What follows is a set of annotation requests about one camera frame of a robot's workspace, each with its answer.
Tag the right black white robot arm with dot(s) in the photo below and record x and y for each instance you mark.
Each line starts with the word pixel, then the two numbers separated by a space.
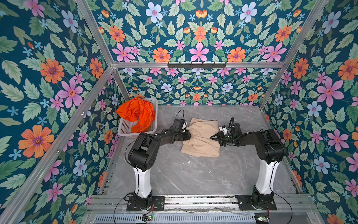
pixel 270 151

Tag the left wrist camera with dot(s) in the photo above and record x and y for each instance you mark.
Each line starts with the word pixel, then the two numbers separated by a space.
pixel 179 124

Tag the beige drawstring shorts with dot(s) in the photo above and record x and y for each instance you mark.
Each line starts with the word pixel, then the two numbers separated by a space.
pixel 200 144

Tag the orange shorts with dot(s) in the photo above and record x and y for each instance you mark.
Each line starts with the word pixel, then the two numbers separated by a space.
pixel 138 110

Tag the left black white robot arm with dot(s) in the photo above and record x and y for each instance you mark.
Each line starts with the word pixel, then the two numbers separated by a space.
pixel 143 155

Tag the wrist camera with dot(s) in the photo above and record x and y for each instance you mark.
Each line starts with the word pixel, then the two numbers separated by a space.
pixel 179 124
pixel 232 128

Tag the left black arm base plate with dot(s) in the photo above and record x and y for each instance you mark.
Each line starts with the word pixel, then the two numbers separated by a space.
pixel 152 203

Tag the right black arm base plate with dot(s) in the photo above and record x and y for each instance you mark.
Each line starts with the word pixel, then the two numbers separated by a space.
pixel 256 202

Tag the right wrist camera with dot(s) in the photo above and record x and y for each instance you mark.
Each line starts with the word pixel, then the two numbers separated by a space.
pixel 232 128

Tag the white vented cable duct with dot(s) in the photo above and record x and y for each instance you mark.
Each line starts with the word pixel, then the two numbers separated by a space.
pixel 175 218

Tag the black hook rail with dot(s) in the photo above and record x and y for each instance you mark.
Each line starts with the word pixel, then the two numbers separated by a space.
pixel 196 65

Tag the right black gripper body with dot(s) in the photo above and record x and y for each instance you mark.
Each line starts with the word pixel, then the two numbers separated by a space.
pixel 223 139

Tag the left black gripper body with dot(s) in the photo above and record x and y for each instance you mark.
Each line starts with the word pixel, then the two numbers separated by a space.
pixel 183 135

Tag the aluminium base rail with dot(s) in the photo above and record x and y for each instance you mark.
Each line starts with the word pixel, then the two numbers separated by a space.
pixel 226 203

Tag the white perforated plastic basket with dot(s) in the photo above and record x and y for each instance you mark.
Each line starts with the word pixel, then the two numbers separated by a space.
pixel 125 126

